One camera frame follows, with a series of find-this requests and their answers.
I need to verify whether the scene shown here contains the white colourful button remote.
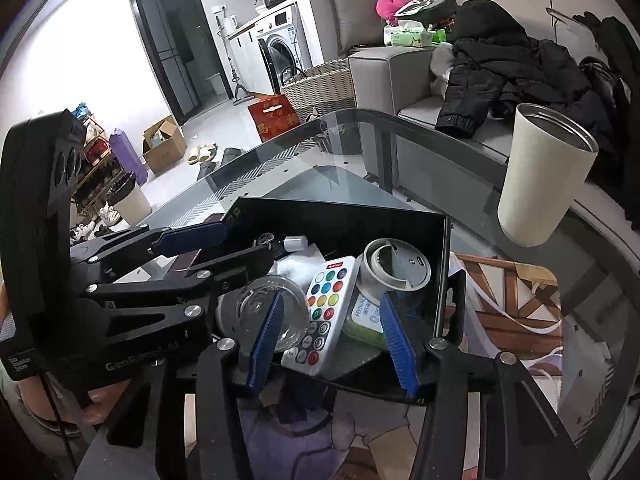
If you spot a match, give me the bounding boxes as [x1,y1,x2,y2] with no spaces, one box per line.
[281,256,359,377]

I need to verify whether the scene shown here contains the round white smoke detector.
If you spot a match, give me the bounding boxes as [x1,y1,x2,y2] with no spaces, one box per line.
[356,237,432,306]

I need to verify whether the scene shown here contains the grey sofa cushion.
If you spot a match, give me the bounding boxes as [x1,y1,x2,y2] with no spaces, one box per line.
[330,0,385,56]

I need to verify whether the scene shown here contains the grey slipper pair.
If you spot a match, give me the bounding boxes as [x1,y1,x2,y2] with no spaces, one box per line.
[195,146,246,181]

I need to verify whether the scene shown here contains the green wet wipes pack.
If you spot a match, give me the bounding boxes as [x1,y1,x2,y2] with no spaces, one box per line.
[383,20,447,48]

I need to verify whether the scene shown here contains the beige slipper pair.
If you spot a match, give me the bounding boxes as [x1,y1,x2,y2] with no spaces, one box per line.
[188,143,218,165]

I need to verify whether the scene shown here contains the purple yoga mat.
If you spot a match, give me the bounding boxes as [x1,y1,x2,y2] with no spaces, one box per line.
[108,128,148,186]

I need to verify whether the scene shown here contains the white bin black liner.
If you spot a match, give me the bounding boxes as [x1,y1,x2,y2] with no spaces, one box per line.
[106,172,152,226]

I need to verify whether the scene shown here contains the black jacket on sofa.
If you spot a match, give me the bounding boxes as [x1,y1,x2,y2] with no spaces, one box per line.
[435,0,610,139]

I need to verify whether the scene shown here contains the brown cardboard box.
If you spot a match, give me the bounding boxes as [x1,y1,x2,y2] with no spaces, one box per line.
[142,115,186,176]

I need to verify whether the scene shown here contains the woven laundry basket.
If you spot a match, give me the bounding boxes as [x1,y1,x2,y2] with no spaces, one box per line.
[280,58,356,122]

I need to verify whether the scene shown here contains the pink plush toy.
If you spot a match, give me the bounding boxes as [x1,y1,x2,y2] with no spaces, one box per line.
[375,0,412,25]

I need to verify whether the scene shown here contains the grey sofa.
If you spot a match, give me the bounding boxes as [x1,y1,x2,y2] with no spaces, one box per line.
[322,0,640,271]

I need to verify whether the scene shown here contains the dark clothes pile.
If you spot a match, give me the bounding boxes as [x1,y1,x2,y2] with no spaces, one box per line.
[574,11,639,231]

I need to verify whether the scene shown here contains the person's left hand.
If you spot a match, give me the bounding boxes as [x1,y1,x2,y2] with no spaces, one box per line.
[81,380,130,426]

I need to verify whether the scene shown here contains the black cardboard box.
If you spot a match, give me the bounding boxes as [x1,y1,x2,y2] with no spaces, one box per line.
[196,197,465,403]

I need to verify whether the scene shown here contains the red gift bag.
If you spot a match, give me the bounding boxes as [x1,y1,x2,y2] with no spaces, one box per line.
[248,94,300,142]

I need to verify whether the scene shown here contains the green white tissue pack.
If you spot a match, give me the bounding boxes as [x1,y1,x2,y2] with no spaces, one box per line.
[342,292,387,351]

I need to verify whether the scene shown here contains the white washing machine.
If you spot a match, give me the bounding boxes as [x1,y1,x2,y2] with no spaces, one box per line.
[255,3,312,94]

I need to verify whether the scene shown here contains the anime printed desk mat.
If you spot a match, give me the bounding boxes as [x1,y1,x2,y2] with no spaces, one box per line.
[184,251,616,480]

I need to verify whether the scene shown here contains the cream tumbler cup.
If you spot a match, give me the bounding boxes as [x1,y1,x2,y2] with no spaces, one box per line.
[497,103,599,247]

